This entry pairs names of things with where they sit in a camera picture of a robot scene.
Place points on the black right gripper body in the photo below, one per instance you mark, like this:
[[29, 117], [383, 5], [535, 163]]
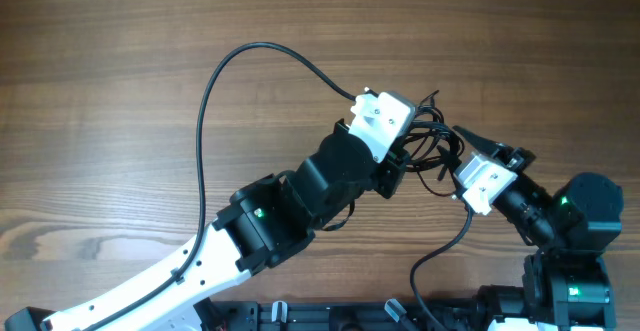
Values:
[[518, 161]]

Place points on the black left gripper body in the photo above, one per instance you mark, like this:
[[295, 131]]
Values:
[[386, 175]]

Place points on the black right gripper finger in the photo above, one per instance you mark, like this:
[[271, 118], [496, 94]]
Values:
[[445, 163], [486, 146]]

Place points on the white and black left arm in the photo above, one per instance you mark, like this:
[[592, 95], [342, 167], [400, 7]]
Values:
[[265, 223]]

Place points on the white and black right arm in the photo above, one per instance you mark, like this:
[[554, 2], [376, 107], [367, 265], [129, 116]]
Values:
[[565, 284]]

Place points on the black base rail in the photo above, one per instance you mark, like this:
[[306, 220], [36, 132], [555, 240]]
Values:
[[254, 316]]

